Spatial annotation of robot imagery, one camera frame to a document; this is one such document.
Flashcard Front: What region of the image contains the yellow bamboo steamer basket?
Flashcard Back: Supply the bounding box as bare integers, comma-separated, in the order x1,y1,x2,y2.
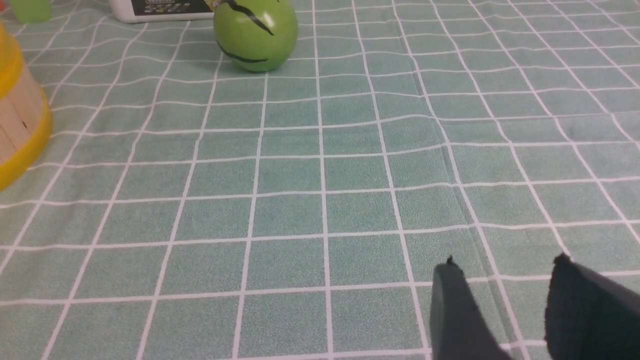
0,24,53,190

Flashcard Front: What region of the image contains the green cube block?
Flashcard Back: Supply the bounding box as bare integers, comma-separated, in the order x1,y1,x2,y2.
7,0,52,24

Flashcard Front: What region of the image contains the green checkered tablecloth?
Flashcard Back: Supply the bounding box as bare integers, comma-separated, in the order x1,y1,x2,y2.
0,0,640,360

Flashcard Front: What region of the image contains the green toy apple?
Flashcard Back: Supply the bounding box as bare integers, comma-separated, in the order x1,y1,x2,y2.
213,0,298,73

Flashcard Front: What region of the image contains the green lidded plastic box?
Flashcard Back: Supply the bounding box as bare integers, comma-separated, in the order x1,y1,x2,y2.
108,0,221,24

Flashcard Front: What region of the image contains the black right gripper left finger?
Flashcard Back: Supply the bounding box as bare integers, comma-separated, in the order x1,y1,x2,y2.
430,256,511,360

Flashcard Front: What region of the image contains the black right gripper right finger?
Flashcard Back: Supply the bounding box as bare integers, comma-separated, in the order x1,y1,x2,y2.
544,253,640,360

